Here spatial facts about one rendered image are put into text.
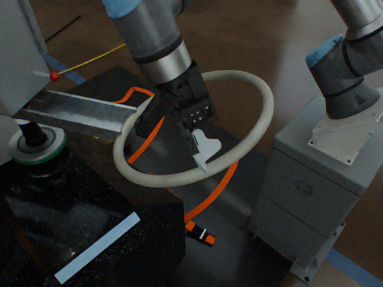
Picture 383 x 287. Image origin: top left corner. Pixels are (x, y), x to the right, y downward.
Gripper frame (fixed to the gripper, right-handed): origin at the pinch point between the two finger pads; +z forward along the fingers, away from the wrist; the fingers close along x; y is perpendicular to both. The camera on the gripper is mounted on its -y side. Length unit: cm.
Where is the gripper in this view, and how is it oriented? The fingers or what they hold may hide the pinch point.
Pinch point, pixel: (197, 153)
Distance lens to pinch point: 66.6
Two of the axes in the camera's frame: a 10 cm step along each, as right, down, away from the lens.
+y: 9.1, -4.1, -0.8
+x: -1.9, -5.8, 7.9
